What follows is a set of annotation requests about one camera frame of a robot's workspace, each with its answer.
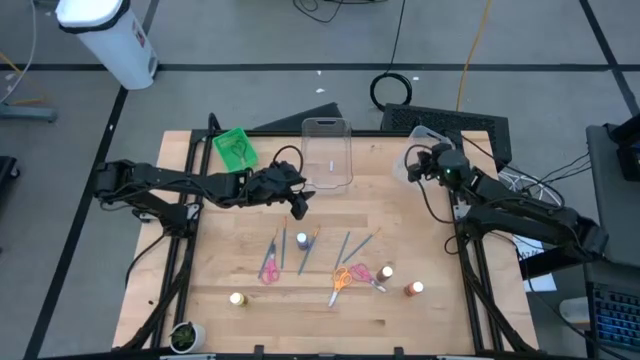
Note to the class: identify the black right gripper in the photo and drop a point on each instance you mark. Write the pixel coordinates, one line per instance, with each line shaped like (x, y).
(427, 162)

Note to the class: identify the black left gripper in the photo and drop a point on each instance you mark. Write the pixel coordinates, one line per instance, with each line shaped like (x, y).
(270, 187)

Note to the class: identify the purple paint bottle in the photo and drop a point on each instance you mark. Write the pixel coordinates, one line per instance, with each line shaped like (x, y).
(302, 241)

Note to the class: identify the slim paintbrush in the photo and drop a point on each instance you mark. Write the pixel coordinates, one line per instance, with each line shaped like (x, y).
(360, 247)
(283, 245)
(342, 250)
(305, 260)

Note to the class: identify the blue pens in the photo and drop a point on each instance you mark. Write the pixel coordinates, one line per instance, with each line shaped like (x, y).
(272, 241)

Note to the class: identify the pink scissors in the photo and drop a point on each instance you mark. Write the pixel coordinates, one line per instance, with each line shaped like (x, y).
(270, 274)
(361, 272)

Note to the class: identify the orange scissors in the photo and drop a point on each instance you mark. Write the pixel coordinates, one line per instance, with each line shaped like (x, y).
(341, 280)

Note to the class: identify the brown paint bottle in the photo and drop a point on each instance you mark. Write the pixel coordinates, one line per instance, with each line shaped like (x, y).
(384, 274)

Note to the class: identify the yellow paint bottle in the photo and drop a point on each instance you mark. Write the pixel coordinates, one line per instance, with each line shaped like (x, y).
(237, 299)

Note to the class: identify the orange paint bottle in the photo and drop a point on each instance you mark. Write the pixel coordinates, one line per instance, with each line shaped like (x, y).
(413, 288)

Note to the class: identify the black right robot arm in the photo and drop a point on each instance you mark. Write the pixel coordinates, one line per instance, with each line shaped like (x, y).
(525, 215)

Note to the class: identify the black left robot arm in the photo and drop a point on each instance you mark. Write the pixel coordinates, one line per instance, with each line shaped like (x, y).
(165, 175)

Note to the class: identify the clear plastic bin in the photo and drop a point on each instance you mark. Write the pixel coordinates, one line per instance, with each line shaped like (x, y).
(325, 150)
(402, 160)

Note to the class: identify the black perforated computer case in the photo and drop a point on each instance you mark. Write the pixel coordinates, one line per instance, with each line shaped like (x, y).
(450, 120)

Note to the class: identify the green plastic basket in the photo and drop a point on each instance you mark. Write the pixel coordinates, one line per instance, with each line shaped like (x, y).
(225, 150)

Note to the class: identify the white paper sheet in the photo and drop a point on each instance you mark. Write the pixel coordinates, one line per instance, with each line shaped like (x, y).
(530, 245)

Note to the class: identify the small black table clamp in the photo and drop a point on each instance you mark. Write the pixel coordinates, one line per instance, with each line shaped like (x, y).
(399, 351)
(258, 350)

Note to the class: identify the small plant in white pot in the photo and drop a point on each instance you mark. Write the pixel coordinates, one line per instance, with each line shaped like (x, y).
(187, 340)

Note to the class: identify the grey cart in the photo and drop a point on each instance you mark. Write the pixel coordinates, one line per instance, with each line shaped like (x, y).
(615, 210)

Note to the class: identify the silver aluminium bar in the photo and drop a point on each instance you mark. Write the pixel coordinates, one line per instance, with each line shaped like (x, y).
(465, 357)
(190, 357)

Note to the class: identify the black device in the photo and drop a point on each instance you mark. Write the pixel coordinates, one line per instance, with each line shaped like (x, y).
(630, 150)

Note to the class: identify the white round object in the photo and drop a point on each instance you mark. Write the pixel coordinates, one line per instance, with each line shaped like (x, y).
(575, 310)

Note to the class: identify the white trash can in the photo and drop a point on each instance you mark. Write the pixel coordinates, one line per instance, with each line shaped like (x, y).
(110, 40)

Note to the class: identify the backlit keyboard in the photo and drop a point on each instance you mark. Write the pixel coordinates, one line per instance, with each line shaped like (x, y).
(617, 315)

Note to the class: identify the grey stand base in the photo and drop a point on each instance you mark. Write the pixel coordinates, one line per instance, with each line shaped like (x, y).
(30, 112)

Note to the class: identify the black caster base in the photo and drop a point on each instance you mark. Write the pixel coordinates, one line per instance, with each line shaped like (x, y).
(6, 170)

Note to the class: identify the black aluminium table frame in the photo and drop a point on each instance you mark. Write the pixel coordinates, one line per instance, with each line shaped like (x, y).
(370, 133)

